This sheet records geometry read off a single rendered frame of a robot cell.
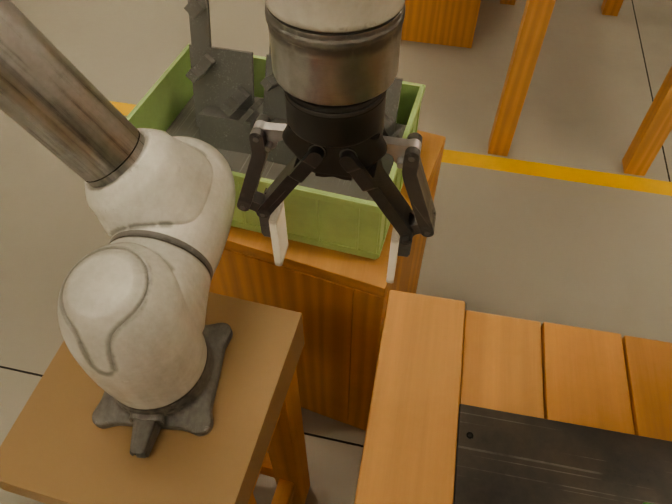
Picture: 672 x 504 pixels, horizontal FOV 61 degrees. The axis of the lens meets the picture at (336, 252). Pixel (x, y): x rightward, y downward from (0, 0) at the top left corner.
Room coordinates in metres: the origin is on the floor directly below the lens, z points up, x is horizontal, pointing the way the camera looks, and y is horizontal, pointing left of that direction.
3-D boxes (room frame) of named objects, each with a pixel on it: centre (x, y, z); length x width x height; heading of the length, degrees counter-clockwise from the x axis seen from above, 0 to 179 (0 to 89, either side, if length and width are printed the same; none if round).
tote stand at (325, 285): (1.04, 0.12, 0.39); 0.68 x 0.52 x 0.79; 69
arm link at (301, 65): (0.35, 0.00, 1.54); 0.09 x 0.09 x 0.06
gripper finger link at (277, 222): (0.36, 0.06, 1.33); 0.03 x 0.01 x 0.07; 169
